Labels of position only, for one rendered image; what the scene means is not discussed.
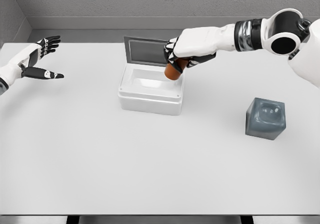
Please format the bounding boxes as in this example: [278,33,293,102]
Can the white open storage box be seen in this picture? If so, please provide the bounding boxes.
[117,63,185,116]

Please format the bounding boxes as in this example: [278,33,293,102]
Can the brown cylindrical cup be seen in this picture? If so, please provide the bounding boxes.
[163,58,189,81]

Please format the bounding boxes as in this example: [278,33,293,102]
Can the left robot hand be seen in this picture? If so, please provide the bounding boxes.
[6,35,65,80]

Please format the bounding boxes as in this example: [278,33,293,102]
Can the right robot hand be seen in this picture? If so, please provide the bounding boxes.
[163,26,227,74]

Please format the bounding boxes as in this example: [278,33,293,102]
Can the grey box lid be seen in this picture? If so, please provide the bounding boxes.
[123,35,172,66]

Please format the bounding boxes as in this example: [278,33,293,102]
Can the grey glossy cube block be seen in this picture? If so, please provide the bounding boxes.
[245,97,286,141]

